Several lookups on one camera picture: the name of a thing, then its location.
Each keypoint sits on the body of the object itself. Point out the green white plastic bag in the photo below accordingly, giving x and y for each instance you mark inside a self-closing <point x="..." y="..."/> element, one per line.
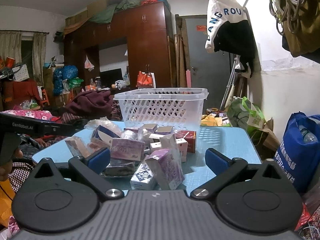
<point x="244" y="114"/>

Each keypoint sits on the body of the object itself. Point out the purple white carton box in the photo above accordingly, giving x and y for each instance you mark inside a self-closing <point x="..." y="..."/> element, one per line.
<point x="166" y="168"/>

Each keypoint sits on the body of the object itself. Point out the purple pink flat box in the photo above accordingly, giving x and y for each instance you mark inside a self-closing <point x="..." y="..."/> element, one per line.
<point x="127" y="149"/>

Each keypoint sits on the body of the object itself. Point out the maroon clothing heap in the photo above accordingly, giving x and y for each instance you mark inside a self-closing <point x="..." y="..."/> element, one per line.
<point x="91" y="104"/>

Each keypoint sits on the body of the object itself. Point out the white pink small box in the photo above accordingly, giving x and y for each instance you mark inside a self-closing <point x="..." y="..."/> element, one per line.
<point x="182" y="146"/>

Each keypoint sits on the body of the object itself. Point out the blue plastic sacks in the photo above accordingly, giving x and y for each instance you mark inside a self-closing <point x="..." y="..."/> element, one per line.
<point x="67" y="75"/>

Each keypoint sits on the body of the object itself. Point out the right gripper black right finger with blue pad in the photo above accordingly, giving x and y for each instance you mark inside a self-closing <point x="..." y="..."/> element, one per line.
<point x="227" y="171"/>

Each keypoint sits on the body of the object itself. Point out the pink floral blanket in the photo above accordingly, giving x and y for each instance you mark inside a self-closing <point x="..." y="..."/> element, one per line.
<point x="38" y="114"/>

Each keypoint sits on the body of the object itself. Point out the red orange gift bag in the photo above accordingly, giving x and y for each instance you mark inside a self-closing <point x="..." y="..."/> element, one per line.
<point x="146" y="80"/>

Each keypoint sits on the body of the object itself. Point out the beige window curtain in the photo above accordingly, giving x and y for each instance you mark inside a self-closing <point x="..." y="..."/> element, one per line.
<point x="39" y="56"/>

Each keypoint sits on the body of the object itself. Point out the dark red wooden wardrobe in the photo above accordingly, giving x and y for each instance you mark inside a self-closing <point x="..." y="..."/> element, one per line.
<point x="147" y="32"/>

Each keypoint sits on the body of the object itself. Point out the red cigarette box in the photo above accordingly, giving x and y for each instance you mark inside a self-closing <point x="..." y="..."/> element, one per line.
<point x="190" y="137"/>

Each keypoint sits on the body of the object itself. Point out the white blue patterned box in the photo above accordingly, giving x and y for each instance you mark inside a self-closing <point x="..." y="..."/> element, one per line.
<point x="143" y="178"/>

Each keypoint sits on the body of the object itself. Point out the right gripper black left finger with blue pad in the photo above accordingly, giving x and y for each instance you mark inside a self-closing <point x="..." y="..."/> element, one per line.
<point x="87" y="171"/>

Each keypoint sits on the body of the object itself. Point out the grey metal door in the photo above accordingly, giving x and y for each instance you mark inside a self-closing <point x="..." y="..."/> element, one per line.
<point x="208" y="70"/>

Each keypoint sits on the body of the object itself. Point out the white plastic mesh basket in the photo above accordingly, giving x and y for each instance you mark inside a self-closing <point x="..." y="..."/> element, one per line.
<point x="178" y="107"/>

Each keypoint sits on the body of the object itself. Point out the blue non-woven shopping bag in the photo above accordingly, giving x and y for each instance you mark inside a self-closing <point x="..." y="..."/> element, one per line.
<point x="298" y="153"/>

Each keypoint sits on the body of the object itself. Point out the brown paper bag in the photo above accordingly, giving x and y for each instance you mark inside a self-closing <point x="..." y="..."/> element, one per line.
<point x="264" y="140"/>

